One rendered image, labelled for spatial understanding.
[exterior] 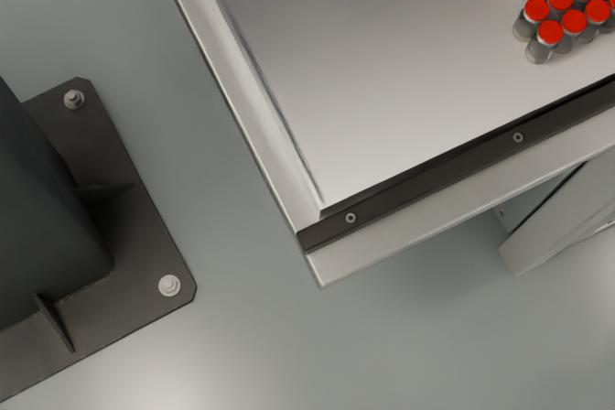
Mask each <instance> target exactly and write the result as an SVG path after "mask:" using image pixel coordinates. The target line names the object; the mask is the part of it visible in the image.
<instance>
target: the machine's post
mask: <svg viewBox="0 0 615 410"><path fill-rule="evenodd" d="M614 211H615V147H614V148H612V149H611V150H609V151H607V152H604V153H602V154H600V155H598V156H595V157H593V158H591V159H590V160H589V161H588V162H587V163H586V164H585V165H584V166H583V167H582V168H581V169H579V170H578V171H577V172H576V173H575V174H574V175H573V176H572V177H571V178H570V179H569V180H568V181H567V182H566V183H565V184H564V185H563V186H562V187H561V188H560V189H559V190H558V191H557V192H556V193H555V194H554V195H553V196H552V197H551V198H550V199H548V200H547V201H546V202H545V203H544V204H543V205H542V206H541V207H540V208H539V209H538V210H537V211H536V212H535V213H534V214H533V215H532V216H531V217H530V218H529V219H528V220H527V221H526V222H525V223H524V224H523V225H522V226H521V227H520V228H518V229H517V230H516V231H515V232H514V233H513V234H512V235H511V236H510V237H509V238H508V239H507V240H506V241H505V242H504V243H503V244H502V245H501V246H500V247H499V248H498V250H499V252H500V254H501V256H502V259H503V260H504V262H505V263H506V265H507V267H508V268H509V270H510V272H511V274H512V276H513V277H516V276H518V275H521V274H523V273H525V272H527V271H529V270H531V269H533V268H535V267H537V266H538V265H540V264H543V263H544V262H546V261H547V260H548V259H550V258H551V257H552V256H554V255H555V254H557V253H558V252H560V251H561V250H562V249H564V248H565V247H566V246H568V245H569V244H570V243H572V242H573V241H575V240H576V238H578V237H579V236H580V235H582V234H583V233H585V232H586V231H588V230H589V229H590V228H592V227H593V226H594V225H596V224H597V223H598V222H600V221H601V220H603V219H604V218H605V217H607V216H608V215H610V214H611V213H612V212H614Z"/></svg>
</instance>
